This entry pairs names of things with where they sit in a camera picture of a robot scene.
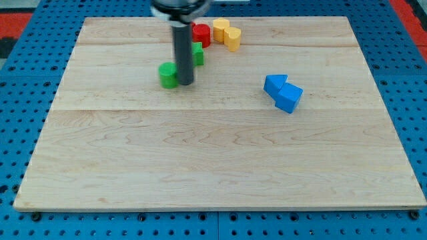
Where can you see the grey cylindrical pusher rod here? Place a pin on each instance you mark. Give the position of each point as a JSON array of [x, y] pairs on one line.
[[182, 48]]

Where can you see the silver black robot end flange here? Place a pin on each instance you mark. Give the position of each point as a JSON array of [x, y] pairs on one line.
[[179, 11]]

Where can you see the green star block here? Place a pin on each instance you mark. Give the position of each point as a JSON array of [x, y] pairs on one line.
[[197, 54]]

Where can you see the green cylinder block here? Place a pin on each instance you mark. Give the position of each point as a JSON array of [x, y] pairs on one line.
[[168, 75]]

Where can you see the red cylinder block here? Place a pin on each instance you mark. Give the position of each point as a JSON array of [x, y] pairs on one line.
[[201, 33]]

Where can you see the yellow rear block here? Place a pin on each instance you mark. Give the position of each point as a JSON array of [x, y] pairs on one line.
[[219, 26]]

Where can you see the yellow heart block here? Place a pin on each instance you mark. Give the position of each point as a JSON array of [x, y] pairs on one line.
[[232, 38]]

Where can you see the blue rear triangular block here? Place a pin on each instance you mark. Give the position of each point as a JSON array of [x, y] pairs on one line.
[[274, 83]]

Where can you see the blue front cube block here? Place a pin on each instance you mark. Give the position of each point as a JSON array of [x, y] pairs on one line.
[[288, 97]]

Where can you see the wooden board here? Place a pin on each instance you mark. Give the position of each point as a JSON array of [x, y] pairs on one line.
[[114, 140]]

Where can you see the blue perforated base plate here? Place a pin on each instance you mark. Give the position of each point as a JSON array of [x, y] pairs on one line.
[[37, 38]]

